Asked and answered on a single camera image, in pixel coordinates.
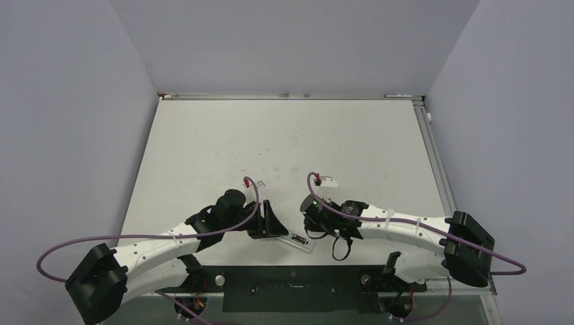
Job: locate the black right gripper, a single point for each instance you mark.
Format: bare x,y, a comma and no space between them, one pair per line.
312,225

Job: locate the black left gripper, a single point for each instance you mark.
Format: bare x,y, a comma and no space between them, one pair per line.
266,227

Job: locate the white remote control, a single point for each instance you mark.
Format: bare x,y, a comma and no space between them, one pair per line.
286,240

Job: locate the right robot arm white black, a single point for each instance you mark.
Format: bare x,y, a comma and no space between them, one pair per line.
447,246

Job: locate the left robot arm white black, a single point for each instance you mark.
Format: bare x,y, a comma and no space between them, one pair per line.
108,277

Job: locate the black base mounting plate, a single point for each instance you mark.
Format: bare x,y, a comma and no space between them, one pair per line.
297,288

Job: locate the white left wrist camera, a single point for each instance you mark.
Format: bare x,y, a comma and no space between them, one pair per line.
250,183

